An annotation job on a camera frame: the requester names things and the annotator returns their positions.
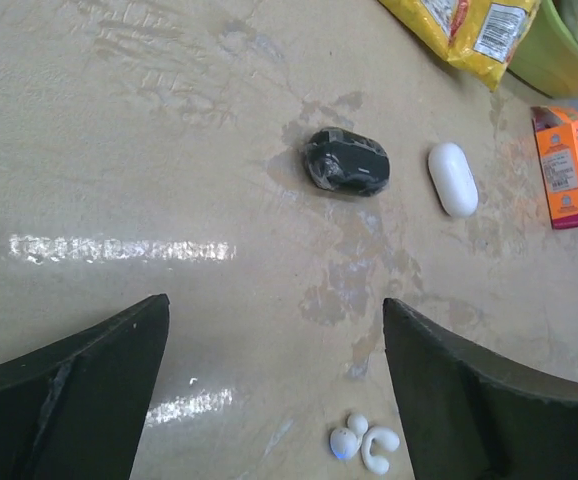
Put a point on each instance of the white earbud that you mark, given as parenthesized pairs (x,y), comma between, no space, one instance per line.
(377,440)
(345,442)

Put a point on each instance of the green plastic basket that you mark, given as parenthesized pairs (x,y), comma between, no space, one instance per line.
(547,57)

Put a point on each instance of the white earbud right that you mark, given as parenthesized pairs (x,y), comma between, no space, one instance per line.
(377,440)

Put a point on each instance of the white earbud charging case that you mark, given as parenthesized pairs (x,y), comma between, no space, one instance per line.
(453,180)

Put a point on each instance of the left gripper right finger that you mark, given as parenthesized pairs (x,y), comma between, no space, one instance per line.
(470,413)

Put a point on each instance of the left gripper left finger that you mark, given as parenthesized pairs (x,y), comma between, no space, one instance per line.
(76,409)

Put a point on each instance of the pink orange snack box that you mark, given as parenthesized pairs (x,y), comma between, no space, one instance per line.
(556,135)

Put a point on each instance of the yellow snack bag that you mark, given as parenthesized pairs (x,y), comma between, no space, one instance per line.
(476,36)

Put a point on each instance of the white earbud left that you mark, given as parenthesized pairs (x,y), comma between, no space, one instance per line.
(345,442)

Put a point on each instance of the black earbud charging case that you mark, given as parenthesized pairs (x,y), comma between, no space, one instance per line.
(338,160)

